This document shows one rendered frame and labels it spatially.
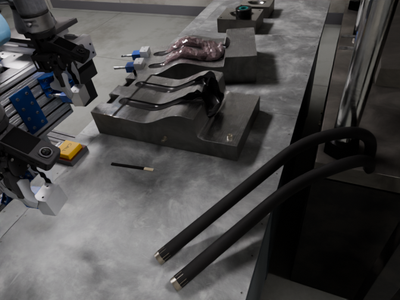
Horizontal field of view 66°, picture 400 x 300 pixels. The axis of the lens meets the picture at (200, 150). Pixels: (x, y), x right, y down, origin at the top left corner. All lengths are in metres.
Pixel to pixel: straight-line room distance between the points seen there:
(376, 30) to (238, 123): 0.42
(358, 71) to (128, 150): 0.68
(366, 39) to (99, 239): 0.76
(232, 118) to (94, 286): 0.59
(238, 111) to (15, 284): 0.74
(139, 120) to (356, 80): 0.61
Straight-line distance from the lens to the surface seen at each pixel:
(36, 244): 0.89
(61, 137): 2.22
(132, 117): 1.00
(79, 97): 1.07
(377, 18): 0.77
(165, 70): 1.25
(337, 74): 1.36
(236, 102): 1.03
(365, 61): 0.80
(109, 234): 0.82
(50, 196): 0.74
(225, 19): 1.65
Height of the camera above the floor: 1.45
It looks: 43 degrees down
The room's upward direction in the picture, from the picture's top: 8 degrees counter-clockwise
